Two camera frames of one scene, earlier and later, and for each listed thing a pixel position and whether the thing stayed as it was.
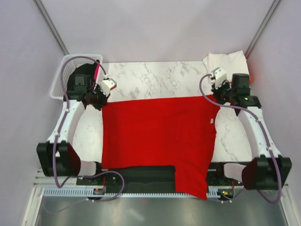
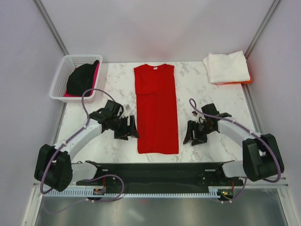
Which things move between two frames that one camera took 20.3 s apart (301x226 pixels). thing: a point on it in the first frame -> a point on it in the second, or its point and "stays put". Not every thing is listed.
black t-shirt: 80,79 stays put
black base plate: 163,176 stays put
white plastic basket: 57,90 stays put
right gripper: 216,91 -> 198,139
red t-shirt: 180,132 -> 155,92
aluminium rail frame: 60,201 stays put
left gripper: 104,98 -> 125,133
